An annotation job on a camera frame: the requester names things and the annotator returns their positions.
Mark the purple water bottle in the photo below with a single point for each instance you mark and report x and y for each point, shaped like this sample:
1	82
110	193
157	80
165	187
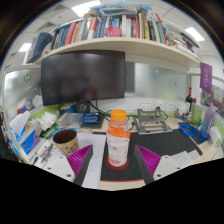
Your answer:
207	123

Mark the dark wine bottle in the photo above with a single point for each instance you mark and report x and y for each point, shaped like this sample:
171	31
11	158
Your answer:
189	97

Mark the small white paper slip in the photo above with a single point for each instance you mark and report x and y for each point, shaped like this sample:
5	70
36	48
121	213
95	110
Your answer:
185	158

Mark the white napkin stack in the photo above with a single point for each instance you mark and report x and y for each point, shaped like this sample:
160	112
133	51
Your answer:
47	120

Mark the purple hanging banner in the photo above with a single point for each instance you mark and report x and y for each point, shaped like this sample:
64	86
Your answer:
206	77

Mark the beige shelf with books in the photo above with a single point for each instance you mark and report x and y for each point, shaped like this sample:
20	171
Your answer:
126	45

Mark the small blue box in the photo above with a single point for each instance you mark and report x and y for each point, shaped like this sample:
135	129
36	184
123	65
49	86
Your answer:
91	118

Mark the black desk mat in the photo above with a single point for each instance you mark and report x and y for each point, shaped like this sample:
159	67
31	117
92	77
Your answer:
163	143

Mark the flat round red coaster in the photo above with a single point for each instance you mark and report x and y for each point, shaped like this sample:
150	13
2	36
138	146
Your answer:
108	165

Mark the blue tissue box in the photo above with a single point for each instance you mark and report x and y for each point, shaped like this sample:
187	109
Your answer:
28	140

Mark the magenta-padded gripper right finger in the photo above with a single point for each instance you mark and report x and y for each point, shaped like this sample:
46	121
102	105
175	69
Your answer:
170	166

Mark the patterned ceramic mug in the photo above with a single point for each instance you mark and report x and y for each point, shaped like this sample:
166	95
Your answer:
68	145

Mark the white wall socket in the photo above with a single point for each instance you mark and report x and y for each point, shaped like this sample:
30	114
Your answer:
159	106
170	107
146	106

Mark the dark blue pad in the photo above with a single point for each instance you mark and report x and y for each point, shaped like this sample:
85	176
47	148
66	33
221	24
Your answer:
200	138

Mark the grey metal laptop stand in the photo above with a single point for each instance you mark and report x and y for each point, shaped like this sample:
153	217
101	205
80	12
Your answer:
153	123

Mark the white paper sheet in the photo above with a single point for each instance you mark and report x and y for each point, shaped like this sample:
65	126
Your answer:
95	156

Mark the blue round container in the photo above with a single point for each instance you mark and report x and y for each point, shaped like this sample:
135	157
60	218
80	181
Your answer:
68	108

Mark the orange-capped drink bottle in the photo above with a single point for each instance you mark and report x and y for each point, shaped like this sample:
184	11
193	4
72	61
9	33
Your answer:
117	146

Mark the black computer monitor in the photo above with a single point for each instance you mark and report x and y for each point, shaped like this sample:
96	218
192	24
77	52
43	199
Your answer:
83	78

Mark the white jar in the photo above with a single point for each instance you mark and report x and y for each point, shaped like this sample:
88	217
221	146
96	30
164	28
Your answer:
182	110

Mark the white tissue pack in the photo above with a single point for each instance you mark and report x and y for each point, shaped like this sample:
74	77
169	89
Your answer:
215	136

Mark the clear plastic box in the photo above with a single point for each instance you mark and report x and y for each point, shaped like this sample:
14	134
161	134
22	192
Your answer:
70	120

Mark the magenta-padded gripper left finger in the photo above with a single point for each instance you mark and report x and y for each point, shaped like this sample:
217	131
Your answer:
58	166

